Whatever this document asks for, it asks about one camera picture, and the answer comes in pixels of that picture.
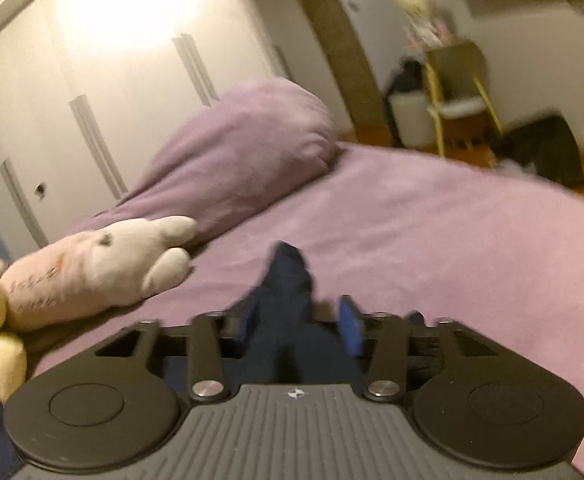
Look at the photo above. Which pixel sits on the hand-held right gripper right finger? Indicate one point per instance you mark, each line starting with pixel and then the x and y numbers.
pixel 351 329

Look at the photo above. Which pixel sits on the white wardrobe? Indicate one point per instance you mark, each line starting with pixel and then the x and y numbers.
pixel 122 85

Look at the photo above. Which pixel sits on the flower bouquet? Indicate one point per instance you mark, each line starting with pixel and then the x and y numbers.
pixel 421 15

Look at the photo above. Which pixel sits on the black bag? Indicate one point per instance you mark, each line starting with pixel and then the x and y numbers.
pixel 546 152

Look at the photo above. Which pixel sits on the white round stool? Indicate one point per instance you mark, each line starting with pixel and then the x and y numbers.
pixel 411 120

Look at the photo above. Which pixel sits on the pink plush bunny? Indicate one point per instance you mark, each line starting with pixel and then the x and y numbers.
pixel 97 270

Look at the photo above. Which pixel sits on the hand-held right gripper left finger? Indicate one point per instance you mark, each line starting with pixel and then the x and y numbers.
pixel 244 321

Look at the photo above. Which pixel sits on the navy zip jacket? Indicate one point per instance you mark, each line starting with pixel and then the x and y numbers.
pixel 292 310

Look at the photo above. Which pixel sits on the side table yellow legs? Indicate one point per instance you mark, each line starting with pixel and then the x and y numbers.
pixel 459 70

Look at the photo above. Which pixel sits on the purple pillow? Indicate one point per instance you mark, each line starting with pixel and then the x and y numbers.
pixel 242 160

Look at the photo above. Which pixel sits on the black clothing on stool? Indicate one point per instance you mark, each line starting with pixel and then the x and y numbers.
pixel 404 80

